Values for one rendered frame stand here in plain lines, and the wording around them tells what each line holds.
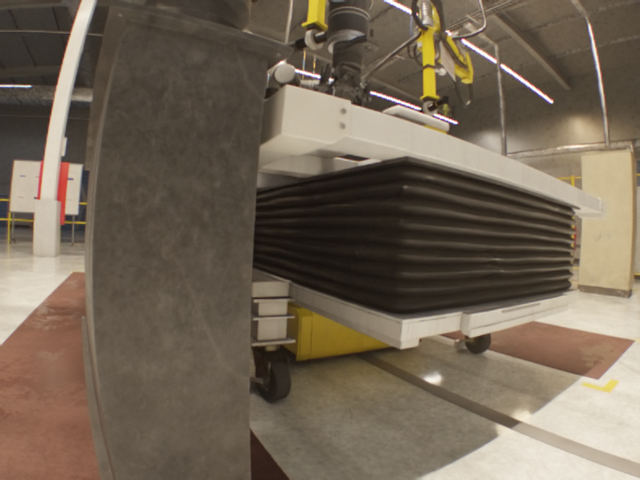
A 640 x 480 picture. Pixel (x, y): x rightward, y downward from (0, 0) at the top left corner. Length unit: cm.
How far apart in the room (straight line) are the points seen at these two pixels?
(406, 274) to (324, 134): 35
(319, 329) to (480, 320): 86
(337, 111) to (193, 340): 45
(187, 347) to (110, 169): 28
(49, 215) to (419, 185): 595
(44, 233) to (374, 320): 590
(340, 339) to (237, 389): 111
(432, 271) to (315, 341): 89
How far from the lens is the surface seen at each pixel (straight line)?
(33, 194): 958
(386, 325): 81
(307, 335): 159
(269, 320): 123
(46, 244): 636
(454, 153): 86
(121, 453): 62
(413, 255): 80
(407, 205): 80
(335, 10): 97
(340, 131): 65
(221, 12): 68
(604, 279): 543
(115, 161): 52
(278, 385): 124
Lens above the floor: 59
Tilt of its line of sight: 1 degrees down
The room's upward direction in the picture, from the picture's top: 3 degrees clockwise
